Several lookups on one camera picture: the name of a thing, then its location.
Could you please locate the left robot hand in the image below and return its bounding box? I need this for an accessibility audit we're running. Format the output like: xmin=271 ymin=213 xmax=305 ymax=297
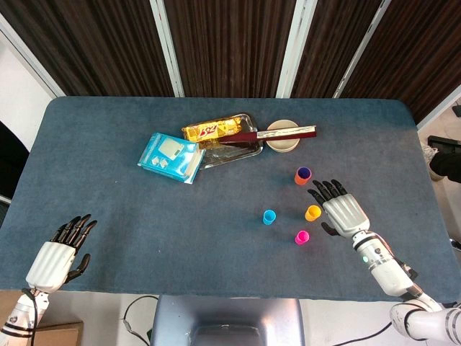
xmin=24 ymin=213 xmax=98 ymax=293

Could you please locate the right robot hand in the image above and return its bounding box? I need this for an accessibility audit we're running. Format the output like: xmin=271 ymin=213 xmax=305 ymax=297
xmin=307 ymin=179 xmax=371 ymax=239

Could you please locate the orange plastic cup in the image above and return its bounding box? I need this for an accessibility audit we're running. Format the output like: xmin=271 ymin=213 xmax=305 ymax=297
xmin=294 ymin=169 xmax=313 ymax=186

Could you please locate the brown cardboard box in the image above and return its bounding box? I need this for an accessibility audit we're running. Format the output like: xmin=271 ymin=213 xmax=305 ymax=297
xmin=0 ymin=290 xmax=84 ymax=346

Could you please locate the beige ceramic bowl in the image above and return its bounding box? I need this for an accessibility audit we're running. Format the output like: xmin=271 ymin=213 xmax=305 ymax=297
xmin=265 ymin=120 xmax=300 ymax=154

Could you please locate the dark red chopsticks box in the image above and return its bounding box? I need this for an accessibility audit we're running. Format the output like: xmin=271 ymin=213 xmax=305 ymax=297
xmin=218 ymin=124 xmax=318 ymax=147

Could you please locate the black curved panel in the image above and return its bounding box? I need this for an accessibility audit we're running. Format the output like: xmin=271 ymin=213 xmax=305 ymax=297
xmin=0 ymin=121 xmax=30 ymax=200

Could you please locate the black bag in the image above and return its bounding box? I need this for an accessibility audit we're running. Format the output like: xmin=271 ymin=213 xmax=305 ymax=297
xmin=428 ymin=135 xmax=461 ymax=182

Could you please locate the shiny metal tray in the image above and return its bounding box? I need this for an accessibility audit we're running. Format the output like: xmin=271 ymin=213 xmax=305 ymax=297
xmin=199 ymin=112 xmax=264 ymax=170

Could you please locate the blue tablecloth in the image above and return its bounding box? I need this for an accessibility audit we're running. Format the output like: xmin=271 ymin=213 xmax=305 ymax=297
xmin=0 ymin=95 xmax=455 ymax=303

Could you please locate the silver blue robot torso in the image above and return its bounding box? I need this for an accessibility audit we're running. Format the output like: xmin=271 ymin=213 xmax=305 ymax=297
xmin=150 ymin=294 xmax=306 ymax=346

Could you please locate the gold snack package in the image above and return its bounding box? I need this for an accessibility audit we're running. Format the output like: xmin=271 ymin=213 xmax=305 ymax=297
xmin=181 ymin=114 xmax=244 ymax=142

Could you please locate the dark brown partition panel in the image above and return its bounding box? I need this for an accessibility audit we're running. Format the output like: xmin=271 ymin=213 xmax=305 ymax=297
xmin=340 ymin=0 xmax=461 ymax=123
xmin=164 ymin=0 xmax=298 ymax=99
xmin=0 ymin=0 xmax=176 ymax=97
xmin=291 ymin=0 xmax=382 ymax=99

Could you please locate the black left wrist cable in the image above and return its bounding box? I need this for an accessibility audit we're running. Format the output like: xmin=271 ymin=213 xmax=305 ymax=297
xmin=21 ymin=287 xmax=39 ymax=346

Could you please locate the black floor cable green plug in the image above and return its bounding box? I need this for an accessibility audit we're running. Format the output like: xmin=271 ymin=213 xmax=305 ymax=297
xmin=122 ymin=294 xmax=159 ymax=343

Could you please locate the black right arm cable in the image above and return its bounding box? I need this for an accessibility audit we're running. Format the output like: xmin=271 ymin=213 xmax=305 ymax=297
xmin=362 ymin=321 xmax=394 ymax=342

